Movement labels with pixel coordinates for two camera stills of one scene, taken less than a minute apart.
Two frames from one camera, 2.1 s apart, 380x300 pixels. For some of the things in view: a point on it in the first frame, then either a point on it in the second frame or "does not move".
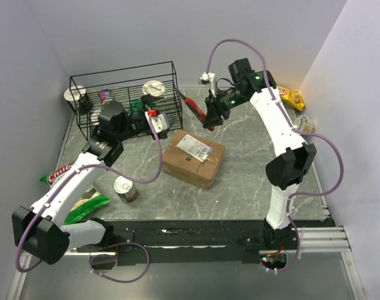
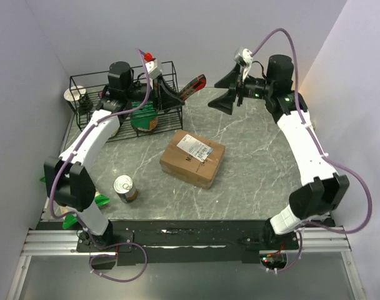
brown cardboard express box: x=196 y=162 does not move
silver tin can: x=124 y=187 does not move
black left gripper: x=142 y=112 -> x=165 y=100
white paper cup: x=72 y=95 does not move
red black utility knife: x=198 y=112 -> x=196 y=84
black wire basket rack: x=89 y=91 does not move
